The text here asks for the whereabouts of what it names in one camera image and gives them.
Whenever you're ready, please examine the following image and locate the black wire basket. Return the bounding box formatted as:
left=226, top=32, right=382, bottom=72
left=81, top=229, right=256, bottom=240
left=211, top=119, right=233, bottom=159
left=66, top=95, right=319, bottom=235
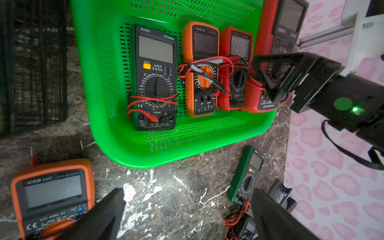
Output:
left=1, top=1, right=68, bottom=138

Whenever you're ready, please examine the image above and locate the small green multimeter lower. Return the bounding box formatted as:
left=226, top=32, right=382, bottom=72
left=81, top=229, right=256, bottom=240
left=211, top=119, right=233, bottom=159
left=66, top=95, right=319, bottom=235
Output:
left=225, top=209, right=257, bottom=240

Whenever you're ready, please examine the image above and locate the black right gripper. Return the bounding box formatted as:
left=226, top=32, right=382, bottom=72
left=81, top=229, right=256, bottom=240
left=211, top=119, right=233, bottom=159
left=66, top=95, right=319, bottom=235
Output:
left=252, top=53, right=384, bottom=151

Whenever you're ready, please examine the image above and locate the small red multimeter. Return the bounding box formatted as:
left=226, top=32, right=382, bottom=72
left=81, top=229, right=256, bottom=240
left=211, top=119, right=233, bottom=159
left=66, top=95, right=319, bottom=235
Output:
left=218, top=27, right=253, bottom=112

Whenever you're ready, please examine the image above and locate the green multimeter upper right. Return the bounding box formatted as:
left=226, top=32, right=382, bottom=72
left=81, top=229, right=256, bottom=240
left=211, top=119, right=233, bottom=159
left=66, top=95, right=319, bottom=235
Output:
left=228, top=145, right=266, bottom=206

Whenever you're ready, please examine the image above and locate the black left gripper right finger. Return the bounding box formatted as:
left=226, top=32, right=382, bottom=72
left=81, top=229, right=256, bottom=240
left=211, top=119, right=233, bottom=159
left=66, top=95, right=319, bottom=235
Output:
left=251, top=189, right=318, bottom=240

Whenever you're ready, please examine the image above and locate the red Aneng large multimeter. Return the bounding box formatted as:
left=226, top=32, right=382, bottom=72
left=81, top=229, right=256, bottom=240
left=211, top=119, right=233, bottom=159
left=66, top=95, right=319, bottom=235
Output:
left=244, top=0, right=309, bottom=113

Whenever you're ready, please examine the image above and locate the orange victor multimeter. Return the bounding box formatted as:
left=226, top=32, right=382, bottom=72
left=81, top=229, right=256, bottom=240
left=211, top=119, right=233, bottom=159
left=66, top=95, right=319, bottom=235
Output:
left=178, top=22, right=230, bottom=118
left=11, top=156, right=96, bottom=240

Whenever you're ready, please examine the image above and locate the large green XLUE multimeter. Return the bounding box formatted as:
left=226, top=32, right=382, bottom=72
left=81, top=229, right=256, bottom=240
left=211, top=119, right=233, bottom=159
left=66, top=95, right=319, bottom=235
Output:
left=127, top=24, right=179, bottom=132

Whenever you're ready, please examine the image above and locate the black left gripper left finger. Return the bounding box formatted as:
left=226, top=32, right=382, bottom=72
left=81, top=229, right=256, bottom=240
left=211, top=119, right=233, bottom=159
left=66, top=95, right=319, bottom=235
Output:
left=58, top=188, right=126, bottom=240

